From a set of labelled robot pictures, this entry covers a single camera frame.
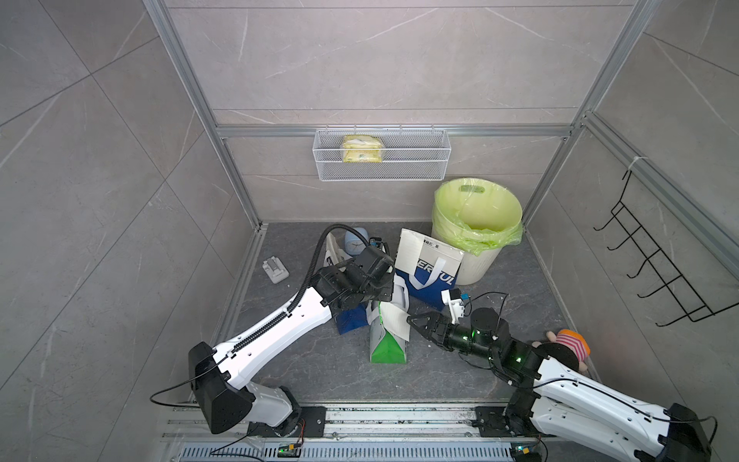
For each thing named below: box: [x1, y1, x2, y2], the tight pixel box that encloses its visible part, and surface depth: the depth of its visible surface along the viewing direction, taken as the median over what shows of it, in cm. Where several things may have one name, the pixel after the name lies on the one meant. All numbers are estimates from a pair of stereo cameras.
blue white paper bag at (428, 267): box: [394, 227, 464, 311], surface depth 85 cm
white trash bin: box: [431, 178, 524, 286], surface depth 93 cm
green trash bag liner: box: [432, 177, 524, 257], surface depth 93 cm
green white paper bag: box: [365, 273, 411, 364], surface depth 73 cm
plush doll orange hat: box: [532, 329, 591, 372], surface depth 83 cm
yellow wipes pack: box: [341, 134, 383, 163], surface depth 89 cm
